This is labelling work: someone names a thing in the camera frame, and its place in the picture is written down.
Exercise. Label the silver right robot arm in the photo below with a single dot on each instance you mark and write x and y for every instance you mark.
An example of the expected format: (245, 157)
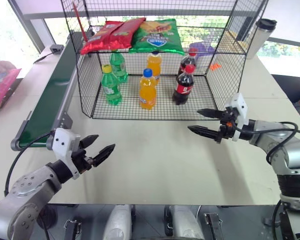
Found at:
(287, 152)

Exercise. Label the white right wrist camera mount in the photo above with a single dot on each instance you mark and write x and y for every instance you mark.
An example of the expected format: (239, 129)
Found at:
(240, 105)

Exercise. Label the red chips bag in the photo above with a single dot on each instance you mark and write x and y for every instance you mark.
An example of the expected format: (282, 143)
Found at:
(97, 40)
(126, 32)

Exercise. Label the pink snack bag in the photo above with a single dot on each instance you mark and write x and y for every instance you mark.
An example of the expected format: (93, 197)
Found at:
(1, 86)

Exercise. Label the black power adapter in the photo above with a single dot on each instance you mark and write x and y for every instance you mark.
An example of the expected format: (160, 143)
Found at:
(56, 48)

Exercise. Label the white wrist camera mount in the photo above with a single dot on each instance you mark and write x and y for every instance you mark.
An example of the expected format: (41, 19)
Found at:
(240, 105)
(63, 143)

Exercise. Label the small orange object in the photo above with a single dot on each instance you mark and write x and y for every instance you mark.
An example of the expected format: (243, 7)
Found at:
(215, 67)

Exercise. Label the person's bare hand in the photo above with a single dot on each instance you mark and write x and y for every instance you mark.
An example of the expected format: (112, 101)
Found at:
(1, 66)

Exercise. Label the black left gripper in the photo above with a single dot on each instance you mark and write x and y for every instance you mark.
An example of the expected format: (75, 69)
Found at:
(81, 160)

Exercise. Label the silver rounded robot leg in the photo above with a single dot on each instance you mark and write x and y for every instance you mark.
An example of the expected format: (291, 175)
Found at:
(187, 222)
(118, 222)

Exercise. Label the purple object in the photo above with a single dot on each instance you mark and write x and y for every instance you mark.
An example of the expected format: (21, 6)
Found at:
(202, 48)

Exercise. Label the green soda bottle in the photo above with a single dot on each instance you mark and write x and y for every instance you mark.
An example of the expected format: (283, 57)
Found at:
(111, 87)
(118, 66)

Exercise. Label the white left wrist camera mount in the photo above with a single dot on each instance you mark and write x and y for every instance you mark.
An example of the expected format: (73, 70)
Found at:
(63, 143)

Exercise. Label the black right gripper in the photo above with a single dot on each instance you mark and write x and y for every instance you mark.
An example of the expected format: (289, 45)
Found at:
(227, 128)

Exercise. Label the green chips bag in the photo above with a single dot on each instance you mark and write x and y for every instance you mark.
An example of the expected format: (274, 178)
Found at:
(157, 35)

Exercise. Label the orange soda bottle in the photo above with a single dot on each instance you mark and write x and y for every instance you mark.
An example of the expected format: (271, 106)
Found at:
(147, 92)
(154, 63)

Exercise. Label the white tumbler black lid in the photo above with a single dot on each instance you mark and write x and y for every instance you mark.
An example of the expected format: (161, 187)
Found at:
(258, 40)

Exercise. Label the cola bottle red cap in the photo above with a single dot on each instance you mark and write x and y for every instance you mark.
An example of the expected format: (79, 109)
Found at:
(188, 61)
(183, 86)

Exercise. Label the red stick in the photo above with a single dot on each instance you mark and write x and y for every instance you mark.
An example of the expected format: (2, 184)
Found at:
(79, 21)

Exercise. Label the dark equipment case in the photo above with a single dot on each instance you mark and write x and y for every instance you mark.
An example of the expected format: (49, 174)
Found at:
(295, 90)

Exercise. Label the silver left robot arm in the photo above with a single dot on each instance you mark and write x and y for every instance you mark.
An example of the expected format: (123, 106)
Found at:
(25, 197)

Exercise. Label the green conveyor belt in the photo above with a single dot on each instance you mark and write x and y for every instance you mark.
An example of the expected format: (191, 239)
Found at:
(52, 87)

